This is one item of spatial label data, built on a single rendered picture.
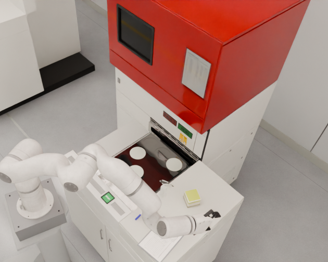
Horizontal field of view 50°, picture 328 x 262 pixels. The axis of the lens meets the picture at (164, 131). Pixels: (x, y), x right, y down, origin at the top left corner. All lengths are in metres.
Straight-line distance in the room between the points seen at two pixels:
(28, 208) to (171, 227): 0.83
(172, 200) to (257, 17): 1.03
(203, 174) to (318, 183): 1.73
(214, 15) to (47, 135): 2.32
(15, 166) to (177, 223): 0.74
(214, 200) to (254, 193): 1.32
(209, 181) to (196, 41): 0.83
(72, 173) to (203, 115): 0.75
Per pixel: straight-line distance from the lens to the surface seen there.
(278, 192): 3.36
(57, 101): 3.88
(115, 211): 1.91
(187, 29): 1.64
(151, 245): 1.82
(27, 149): 1.71
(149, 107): 2.26
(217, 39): 1.54
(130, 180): 1.35
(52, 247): 2.36
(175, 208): 1.92
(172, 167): 2.15
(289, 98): 3.46
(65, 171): 1.42
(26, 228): 1.98
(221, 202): 1.99
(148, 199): 1.39
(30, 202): 1.92
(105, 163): 1.35
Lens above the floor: 2.63
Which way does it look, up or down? 48 degrees down
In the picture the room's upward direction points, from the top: 7 degrees clockwise
